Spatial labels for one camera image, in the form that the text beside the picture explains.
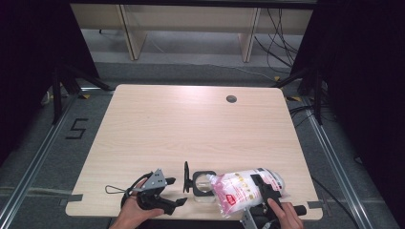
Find clear jar with black lid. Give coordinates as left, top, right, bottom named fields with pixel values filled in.
left=182, top=160, right=218, bottom=203

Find person's left hand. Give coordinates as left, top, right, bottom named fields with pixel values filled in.
left=109, top=185, right=165, bottom=229

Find aluminium floor rail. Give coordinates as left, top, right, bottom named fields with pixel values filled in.
left=0, top=94, right=80, bottom=229
left=302, top=96, right=372, bottom=229

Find red and white sugar bag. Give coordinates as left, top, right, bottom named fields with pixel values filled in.
left=205, top=167, right=287, bottom=219

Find black metal stand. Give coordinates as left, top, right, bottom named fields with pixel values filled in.
left=52, top=63, right=115, bottom=126
left=271, top=68, right=325, bottom=126

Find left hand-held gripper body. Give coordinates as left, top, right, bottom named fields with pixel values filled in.
left=137, top=168, right=168, bottom=212

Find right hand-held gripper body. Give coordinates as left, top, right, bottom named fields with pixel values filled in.
left=241, top=205, right=308, bottom=229

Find black strap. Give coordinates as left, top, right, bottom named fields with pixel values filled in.
left=119, top=171, right=155, bottom=208

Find black cables by stand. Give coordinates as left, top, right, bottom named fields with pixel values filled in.
left=288, top=104, right=338, bottom=129

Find thin metal wire loop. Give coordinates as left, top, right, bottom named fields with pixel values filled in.
left=104, top=185, right=129, bottom=196

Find bundle of black cables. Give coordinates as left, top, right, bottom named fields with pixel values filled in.
left=253, top=8, right=303, bottom=70

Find person's right hand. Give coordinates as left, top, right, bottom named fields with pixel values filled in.
left=266, top=198, right=305, bottom=229

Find beige wooden furniture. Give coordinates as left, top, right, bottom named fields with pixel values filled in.
left=70, top=3, right=314, bottom=63

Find long black floor cable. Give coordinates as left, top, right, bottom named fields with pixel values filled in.
left=310, top=176, right=361, bottom=229

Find black curtain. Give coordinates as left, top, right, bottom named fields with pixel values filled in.
left=290, top=0, right=405, bottom=220
left=0, top=0, right=100, bottom=166

